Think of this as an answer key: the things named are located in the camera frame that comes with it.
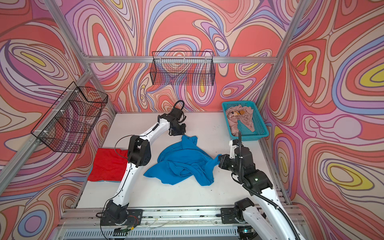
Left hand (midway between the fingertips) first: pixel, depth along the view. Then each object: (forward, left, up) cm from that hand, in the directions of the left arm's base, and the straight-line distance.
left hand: (188, 131), depth 104 cm
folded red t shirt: (-25, +47, 0) cm, 53 cm away
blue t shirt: (-21, +3, -3) cm, 22 cm away
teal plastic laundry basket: (0, -51, +3) cm, 51 cm away
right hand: (-29, -18, +13) cm, 36 cm away
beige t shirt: (+16, -43, +1) cm, 46 cm away
